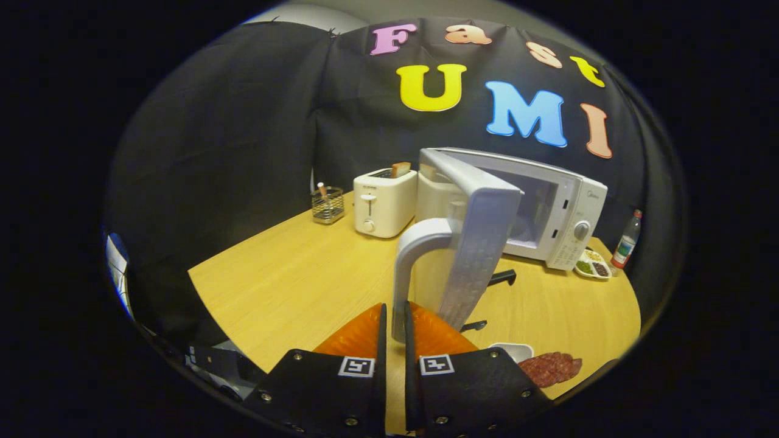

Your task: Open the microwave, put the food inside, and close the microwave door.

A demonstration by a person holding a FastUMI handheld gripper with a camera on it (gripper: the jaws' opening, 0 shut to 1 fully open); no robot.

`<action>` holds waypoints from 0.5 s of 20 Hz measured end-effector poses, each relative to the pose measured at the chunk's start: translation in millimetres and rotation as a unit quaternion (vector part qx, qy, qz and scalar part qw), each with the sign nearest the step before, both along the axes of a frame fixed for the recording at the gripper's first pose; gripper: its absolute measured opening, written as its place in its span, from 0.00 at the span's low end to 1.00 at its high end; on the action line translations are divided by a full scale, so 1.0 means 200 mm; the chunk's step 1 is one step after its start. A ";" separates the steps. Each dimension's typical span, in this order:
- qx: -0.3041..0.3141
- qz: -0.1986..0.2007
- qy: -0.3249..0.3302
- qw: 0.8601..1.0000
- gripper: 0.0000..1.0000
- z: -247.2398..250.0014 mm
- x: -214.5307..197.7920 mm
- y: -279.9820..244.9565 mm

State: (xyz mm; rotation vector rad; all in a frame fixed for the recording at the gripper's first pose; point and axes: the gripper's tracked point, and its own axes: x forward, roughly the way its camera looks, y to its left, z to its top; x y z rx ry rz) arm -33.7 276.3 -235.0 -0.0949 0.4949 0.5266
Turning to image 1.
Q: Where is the white divided bean dish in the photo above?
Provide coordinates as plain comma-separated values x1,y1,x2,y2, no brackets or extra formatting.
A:
574,248,613,280

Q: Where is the white toaster oven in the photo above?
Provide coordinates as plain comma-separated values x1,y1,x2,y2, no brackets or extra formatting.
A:
393,147,608,342

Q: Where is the white bread toaster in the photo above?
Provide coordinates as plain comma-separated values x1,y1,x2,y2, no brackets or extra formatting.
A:
354,169,418,238

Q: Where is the red meat slice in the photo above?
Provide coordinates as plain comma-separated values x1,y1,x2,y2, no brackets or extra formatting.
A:
519,352,583,389

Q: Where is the clear bottle with red cap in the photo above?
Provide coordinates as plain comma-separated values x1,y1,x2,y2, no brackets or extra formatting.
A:
610,210,643,269

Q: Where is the wire mesh basket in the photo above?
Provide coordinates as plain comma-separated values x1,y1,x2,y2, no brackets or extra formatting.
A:
311,186,345,225

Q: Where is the small white tray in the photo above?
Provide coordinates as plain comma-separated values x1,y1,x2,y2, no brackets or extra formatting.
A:
489,342,534,364

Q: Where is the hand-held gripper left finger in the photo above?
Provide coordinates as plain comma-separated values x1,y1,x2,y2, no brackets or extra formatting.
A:
242,303,388,437

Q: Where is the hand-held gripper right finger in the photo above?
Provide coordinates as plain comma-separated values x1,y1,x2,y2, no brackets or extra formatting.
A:
403,301,554,437

